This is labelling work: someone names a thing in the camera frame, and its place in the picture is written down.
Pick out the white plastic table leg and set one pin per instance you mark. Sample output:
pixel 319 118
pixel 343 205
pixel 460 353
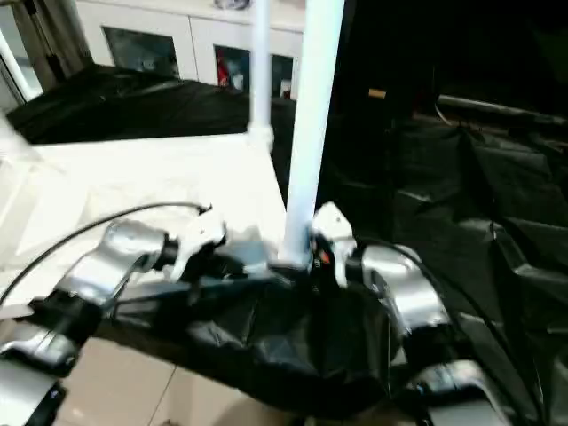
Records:
pixel 260 66
pixel 15 133
pixel 315 111

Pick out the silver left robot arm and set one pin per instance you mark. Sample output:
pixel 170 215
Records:
pixel 115 253

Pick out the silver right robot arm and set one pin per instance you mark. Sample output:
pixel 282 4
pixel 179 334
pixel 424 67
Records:
pixel 412 288

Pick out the black shiny mat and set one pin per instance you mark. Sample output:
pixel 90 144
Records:
pixel 444 199

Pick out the small yellow label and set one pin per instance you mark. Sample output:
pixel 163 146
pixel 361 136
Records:
pixel 377 93

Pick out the red white box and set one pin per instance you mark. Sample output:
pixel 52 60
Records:
pixel 222 68

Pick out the long black bar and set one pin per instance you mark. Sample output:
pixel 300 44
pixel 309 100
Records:
pixel 488 106

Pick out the white display cabinet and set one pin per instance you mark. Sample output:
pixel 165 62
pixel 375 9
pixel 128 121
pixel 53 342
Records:
pixel 199 26

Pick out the black silver ornament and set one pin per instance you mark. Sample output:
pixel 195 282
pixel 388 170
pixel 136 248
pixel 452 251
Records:
pixel 231 2

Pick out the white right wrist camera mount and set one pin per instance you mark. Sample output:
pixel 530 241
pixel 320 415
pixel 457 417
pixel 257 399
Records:
pixel 335 226

